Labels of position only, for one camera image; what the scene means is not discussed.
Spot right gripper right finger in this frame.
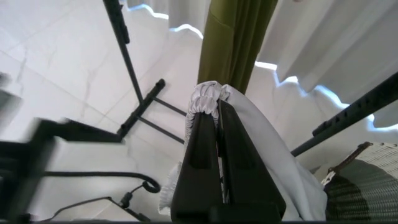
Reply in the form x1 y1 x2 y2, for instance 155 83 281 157
216 99 287 223

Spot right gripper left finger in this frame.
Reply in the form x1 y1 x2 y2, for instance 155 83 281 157
170 111 224 223

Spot pale grey shorts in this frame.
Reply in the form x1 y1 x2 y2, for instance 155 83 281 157
157 80 328 222

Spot green long-sleeved shirt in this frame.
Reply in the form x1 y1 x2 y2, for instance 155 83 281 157
197 0 279 95

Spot white laundry basket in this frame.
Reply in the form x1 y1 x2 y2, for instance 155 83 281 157
320 141 398 223

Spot black clothes rack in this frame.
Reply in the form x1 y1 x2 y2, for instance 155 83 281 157
102 0 398 158

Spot white curtain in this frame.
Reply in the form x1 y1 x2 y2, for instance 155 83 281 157
124 0 398 129

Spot black cable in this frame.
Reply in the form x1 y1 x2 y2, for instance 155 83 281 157
37 185 152 223
43 170 162 194

